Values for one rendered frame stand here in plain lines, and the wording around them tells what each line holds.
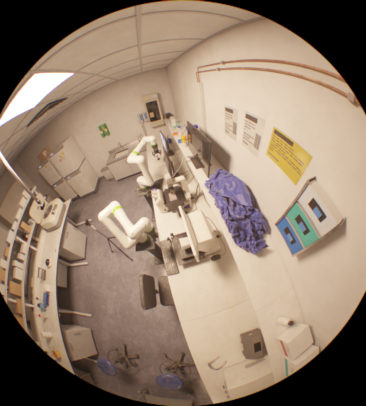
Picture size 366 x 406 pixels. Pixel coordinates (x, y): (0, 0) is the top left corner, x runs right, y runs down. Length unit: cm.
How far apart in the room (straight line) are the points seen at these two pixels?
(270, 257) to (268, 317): 48
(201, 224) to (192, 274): 64
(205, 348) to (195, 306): 54
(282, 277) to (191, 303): 91
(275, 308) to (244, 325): 58
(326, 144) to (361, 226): 38
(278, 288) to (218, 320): 72
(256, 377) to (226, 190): 178
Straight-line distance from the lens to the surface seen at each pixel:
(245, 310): 159
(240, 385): 155
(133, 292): 254
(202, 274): 150
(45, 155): 460
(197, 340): 163
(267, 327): 116
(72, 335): 297
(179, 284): 151
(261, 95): 94
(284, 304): 119
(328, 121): 70
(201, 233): 105
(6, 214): 501
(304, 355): 130
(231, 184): 114
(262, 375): 157
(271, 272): 111
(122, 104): 382
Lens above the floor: 224
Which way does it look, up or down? 53 degrees down
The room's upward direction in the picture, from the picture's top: 13 degrees counter-clockwise
